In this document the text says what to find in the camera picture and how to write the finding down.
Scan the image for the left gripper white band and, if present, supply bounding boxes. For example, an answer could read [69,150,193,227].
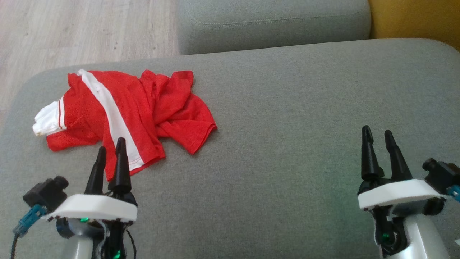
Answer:
[46,137,138,240]

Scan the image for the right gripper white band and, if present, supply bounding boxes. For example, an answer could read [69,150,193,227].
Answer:
[358,125,446,221]

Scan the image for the red shorts white stripe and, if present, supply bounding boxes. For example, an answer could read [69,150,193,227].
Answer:
[66,69,166,181]

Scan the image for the red basketball jersey white sleeves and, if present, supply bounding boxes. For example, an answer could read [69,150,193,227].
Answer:
[32,69,218,155]

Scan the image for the yellow sofa backrest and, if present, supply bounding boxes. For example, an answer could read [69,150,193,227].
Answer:
[368,0,460,51]

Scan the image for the small grey sofa section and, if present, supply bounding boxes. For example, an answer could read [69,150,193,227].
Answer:
[176,0,372,55]

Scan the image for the left camera cable teal plug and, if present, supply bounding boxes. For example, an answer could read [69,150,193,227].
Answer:
[10,204,48,259]

